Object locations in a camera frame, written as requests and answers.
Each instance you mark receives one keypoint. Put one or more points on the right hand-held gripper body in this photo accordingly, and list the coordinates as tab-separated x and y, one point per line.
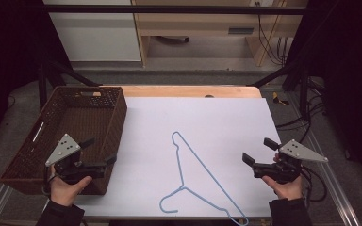
298	152

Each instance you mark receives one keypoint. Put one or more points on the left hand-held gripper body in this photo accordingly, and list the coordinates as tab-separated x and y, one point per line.
63	150

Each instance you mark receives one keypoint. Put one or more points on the brown woven basket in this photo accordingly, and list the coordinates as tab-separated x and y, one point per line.
78	119

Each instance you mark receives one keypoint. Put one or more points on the person's right hand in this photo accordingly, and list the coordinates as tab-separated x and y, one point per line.
287	190

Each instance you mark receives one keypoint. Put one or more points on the person's left hand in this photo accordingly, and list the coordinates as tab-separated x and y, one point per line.
63	192

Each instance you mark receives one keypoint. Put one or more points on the white table mat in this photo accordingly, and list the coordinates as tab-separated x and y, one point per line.
220	125

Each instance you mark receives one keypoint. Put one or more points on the yellow and black tool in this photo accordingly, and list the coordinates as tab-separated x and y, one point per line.
278	100

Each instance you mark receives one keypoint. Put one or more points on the black metal stand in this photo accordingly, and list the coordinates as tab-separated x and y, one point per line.
298	75
56	73

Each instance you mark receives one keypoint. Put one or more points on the black curtain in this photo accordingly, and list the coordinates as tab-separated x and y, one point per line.
348	62
9	47

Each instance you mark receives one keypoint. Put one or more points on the white cabinet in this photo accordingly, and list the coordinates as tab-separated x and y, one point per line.
97	34

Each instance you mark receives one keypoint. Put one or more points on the light wooden desk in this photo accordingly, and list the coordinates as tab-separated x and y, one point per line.
198	23

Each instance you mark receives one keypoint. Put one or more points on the black horizontal frame bar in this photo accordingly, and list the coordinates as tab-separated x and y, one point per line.
169	9

